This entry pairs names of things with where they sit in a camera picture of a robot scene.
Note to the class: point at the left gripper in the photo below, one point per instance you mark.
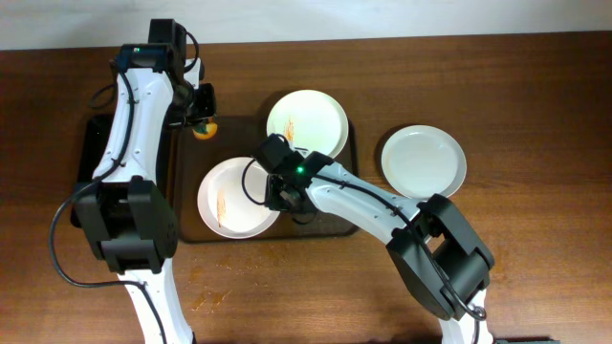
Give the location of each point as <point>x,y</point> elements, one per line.
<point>202,117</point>

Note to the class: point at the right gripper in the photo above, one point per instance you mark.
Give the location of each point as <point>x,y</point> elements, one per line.
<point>282,200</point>

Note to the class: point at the green and yellow sponge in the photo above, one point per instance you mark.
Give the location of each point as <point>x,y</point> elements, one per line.
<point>205,131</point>

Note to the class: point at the white plate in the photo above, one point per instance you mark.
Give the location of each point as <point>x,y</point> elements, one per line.
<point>310,120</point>
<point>224,206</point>

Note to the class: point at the pale blue-white plate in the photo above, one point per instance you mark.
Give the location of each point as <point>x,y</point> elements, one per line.
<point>420,160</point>

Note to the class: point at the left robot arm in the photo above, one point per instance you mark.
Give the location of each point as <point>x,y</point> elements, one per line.
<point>124,213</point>

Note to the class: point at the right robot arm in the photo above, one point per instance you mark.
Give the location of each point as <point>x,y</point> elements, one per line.
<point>442,261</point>

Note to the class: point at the brown serving tray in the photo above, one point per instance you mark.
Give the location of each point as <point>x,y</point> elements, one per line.
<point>236,137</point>

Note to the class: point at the black rectangular tray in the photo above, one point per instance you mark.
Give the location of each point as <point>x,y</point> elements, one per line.
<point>97,132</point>

